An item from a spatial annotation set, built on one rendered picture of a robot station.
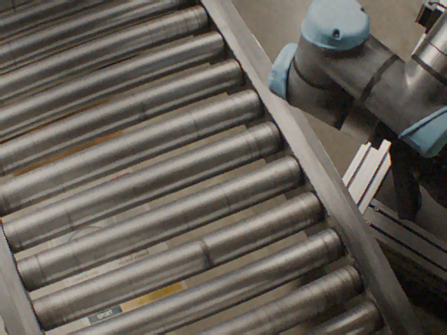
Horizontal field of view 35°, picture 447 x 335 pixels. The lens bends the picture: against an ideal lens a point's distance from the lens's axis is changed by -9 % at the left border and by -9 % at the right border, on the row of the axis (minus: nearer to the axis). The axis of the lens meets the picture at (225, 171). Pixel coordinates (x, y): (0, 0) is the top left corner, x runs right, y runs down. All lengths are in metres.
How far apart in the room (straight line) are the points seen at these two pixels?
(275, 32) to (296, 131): 1.17
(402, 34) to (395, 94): 1.61
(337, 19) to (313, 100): 0.14
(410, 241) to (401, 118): 0.97
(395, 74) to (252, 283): 0.38
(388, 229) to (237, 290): 0.79
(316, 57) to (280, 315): 0.37
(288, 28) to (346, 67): 1.49
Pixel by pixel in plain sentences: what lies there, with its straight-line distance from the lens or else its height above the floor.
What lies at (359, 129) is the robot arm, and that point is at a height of 1.01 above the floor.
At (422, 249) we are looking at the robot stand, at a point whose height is 0.23.
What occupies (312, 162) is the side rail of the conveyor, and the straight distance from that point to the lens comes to 1.13.
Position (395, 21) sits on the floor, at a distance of 2.46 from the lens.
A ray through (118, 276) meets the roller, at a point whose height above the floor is 0.80.
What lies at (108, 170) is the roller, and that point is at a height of 0.78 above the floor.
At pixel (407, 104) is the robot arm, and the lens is 0.82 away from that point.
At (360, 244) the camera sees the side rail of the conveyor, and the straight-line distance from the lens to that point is 1.08.
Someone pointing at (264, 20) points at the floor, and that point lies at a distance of 2.32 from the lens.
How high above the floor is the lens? 1.76
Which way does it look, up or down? 62 degrees down
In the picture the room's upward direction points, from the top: 12 degrees clockwise
